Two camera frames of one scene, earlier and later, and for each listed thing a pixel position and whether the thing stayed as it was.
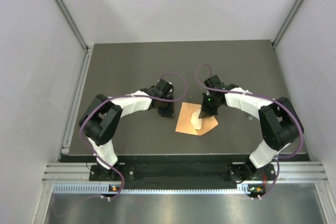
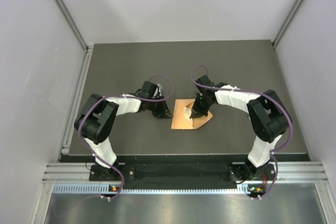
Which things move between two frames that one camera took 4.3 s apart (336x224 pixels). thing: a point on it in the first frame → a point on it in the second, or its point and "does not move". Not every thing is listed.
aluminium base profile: [290, 172] does not move
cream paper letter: [196, 122] → [187, 112]
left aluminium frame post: [65, 10] does not move
